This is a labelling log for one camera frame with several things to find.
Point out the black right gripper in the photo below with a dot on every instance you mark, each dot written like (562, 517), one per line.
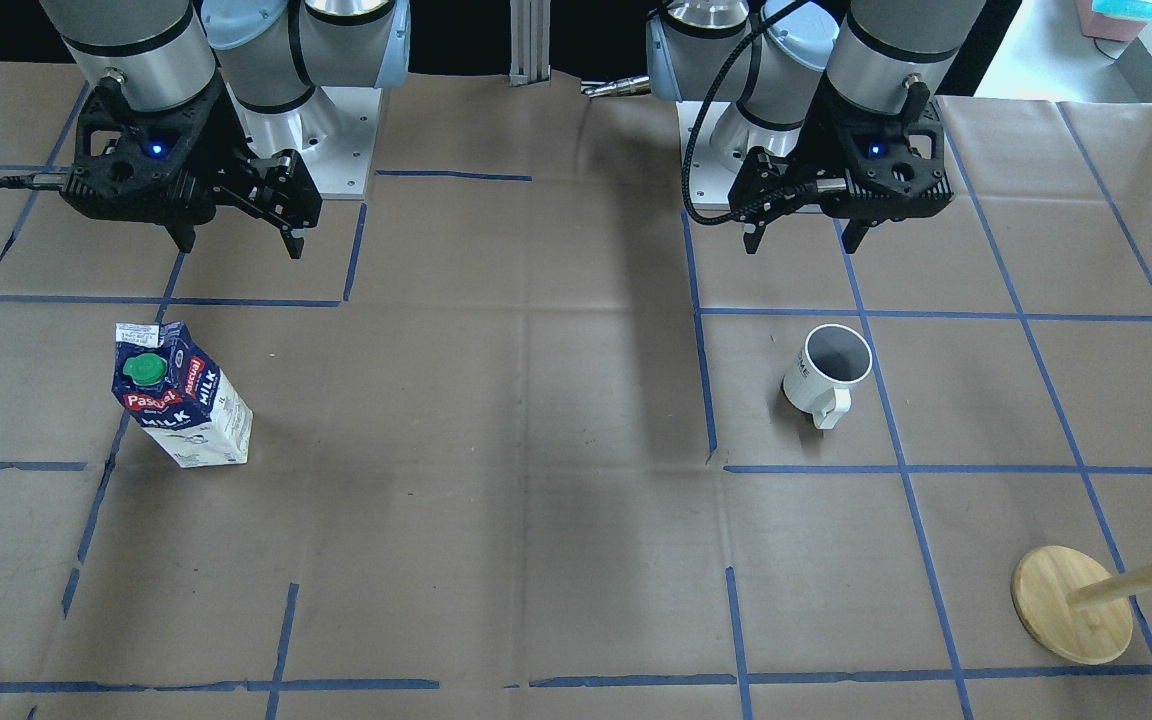
(227, 143)

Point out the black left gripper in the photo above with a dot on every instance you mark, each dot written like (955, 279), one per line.
(804, 146)

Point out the white ceramic mug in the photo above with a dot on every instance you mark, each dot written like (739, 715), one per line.
(832, 360)

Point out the blue white milk carton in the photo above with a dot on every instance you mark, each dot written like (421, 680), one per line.
(179, 395)

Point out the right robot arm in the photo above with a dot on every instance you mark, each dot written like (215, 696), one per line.
(268, 107)

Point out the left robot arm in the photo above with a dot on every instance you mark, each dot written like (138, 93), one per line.
(800, 108)

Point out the wooden mug tree stand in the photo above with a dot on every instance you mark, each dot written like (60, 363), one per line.
(1075, 607)

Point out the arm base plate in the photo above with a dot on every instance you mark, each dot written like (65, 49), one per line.
(334, 131)
(723, 141)

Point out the aluminium frame post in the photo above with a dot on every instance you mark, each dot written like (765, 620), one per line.
(530, 42)

